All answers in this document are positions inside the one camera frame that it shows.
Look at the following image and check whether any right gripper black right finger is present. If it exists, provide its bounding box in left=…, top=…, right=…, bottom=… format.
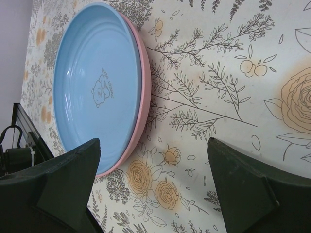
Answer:
left=207, top=138, right=311, bottom=233

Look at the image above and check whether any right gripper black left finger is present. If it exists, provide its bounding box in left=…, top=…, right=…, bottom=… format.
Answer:
left=0, top=138, right=103, bottom=233

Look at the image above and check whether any floral table mat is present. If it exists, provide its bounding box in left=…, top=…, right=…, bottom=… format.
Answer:
left=20, top=0, right=311, bottom=233

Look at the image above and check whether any blue plate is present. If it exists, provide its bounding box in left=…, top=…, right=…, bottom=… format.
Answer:
left=53, top=2, right=142, bottom=174

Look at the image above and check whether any pink plate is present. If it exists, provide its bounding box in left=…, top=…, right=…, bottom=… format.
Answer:
left=96, top=15, right=152, bottom=177

